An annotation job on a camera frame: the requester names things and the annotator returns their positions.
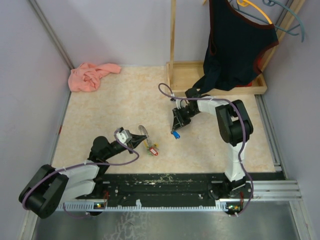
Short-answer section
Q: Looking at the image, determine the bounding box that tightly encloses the key with blue tag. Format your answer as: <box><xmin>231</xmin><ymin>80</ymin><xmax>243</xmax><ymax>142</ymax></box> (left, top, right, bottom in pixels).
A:
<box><xmin>170</xmin><ymin>131</ymin><xmax>181</xmax><ymax>139</ymax></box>

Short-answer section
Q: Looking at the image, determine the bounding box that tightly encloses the teal clothes hanger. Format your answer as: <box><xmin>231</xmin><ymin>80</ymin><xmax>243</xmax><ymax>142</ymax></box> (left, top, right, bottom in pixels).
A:
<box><xmin>262</xmin><ymin>0</ymin><xmax>305</xmax><ymax>43</ymax></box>

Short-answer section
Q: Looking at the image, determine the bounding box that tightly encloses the purple cable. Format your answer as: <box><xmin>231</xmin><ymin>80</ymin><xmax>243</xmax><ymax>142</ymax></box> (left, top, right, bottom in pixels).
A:
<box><xmin>22</xmin><ymin>128</ymin><xmax>140</xmax><ymax>220</ymax></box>
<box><xmin>157</xmin><ymin>82</ymin><xmax>255</xmax><ymax>217</ymax></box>

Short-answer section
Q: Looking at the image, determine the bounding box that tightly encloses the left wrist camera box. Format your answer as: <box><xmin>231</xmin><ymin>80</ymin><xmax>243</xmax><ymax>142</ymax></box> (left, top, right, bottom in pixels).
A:
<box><xmin>115</xmin><ymin>128</ymin><xmax>133</xmax><ymax>145</ymax></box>

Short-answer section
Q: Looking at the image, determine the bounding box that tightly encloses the grey oval key organizer ring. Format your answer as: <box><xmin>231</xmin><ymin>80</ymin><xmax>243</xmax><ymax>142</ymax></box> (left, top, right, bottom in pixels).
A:
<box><xmin>137</xmin><ymin>124</ymin><xmax>152</xmax><ymax>148</ymax></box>

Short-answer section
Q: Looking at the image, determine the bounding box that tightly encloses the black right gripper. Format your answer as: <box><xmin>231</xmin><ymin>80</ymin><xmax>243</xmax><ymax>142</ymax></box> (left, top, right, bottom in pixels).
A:
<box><xmin>172</xmin><ymin>106</ymin><xmax>199</xmax><ymax>132</ymax></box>

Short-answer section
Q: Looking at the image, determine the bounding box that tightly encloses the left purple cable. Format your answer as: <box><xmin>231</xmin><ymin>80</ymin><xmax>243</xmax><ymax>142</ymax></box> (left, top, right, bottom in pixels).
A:
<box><xmin>22</xmin><ymin>128</ymin><xmax>140</xmax><ymax>220</ymax></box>

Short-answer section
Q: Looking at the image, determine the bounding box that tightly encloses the red key tag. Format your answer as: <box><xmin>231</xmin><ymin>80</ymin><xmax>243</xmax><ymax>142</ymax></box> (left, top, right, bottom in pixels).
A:
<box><xmin>149</xmin><ymin>147</ymin><xmax>159</xmax><ymax>156</ymax></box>

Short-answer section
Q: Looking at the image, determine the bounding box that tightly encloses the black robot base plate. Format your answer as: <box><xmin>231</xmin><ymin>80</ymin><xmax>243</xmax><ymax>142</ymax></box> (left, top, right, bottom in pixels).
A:
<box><xmin>78</xmin><ymin>173</ymin><xmax>252</xmax><ymax>208</ymax></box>

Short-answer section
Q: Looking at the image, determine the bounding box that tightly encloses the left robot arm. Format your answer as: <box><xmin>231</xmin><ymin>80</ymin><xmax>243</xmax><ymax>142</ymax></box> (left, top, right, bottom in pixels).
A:
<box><xmin>18</xmin><ymin>128</ymin><xmax>148</xmax><ymax>219</ymax></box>

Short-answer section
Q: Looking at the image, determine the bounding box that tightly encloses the dark navy vest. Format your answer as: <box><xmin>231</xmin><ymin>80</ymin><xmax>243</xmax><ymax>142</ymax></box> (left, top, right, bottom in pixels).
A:
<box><xmin>193</xmin><ymin>0</ymin><xmax>279</xmax><ymax>94</ymax></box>

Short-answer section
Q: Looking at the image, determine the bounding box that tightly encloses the pink crumpled cloth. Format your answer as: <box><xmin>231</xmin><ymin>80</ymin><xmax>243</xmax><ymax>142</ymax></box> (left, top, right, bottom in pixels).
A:
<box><xmin>68</xmin><ymin>62</ymin><xmax>122</xmax><ymax>92</ymax></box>

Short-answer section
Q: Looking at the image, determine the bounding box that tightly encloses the wooden clothes rack base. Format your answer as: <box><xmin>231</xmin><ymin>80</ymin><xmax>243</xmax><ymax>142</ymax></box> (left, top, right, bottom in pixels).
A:
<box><xmin>166</xmin><ymin>0</ymin><xmax>306</xmax><ymax>98</ymax></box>

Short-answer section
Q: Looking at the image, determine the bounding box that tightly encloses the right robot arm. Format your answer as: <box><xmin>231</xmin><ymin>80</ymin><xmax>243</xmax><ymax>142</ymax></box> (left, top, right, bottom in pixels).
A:
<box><xmin>171</xmin><ymin>88</ymin><xmax>254</xmax><ymax>198</ymax></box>

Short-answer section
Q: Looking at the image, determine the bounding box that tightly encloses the aluminium frame rail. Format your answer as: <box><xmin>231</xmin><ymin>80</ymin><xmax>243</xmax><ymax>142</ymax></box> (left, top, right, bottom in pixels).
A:
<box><xmin>253</xmin><ymin>180</ymin><xmax>302</xmax><ymax>201</ymax></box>

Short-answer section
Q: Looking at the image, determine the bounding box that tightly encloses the yellow clothes hanger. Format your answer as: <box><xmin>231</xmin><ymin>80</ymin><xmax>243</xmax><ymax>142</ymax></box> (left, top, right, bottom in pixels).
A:
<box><xmin>236</xmin><ymin>0</ymin><xmax>273</xmax><ymax>26</ymax></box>

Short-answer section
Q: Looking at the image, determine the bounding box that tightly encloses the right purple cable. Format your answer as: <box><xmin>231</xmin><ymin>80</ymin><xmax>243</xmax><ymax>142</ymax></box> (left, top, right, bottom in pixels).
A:
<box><xmin>157</xmin><ymin>82</ymin><xmax>255</xmax><ymax>217</ymax></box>

